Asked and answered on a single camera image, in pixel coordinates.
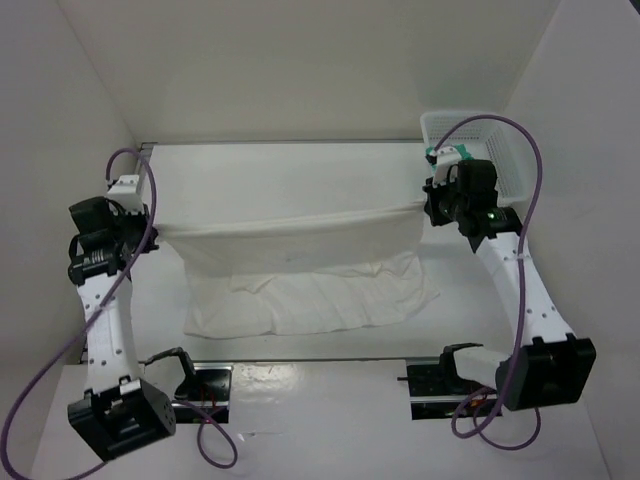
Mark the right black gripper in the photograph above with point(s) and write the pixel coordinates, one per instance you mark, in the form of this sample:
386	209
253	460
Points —
436	217

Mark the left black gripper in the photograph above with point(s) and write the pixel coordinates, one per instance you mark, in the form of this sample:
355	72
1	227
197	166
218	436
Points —
142	220

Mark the white tank top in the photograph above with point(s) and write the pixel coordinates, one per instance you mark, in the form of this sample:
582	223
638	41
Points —
303	276

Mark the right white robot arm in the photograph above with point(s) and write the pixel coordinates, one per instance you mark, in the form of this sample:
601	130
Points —
549	365

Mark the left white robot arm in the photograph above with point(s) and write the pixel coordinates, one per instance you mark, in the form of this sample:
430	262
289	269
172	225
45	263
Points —
120	411

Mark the green tank top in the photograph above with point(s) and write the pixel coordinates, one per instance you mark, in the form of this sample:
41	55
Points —
462	150

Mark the white plastic basket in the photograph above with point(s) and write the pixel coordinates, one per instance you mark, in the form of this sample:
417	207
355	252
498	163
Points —
485	139

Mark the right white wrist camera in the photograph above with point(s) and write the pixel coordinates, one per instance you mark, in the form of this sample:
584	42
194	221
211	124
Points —
441	160

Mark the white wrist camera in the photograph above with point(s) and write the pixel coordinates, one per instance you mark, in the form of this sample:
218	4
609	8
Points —
125	192
441	160

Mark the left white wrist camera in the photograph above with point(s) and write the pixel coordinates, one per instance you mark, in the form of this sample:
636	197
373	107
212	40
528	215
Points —
125	192

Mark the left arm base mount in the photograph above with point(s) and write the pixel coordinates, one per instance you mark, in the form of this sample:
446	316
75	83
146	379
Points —
209	389

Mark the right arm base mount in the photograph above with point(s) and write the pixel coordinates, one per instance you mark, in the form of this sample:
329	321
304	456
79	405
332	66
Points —
434	394

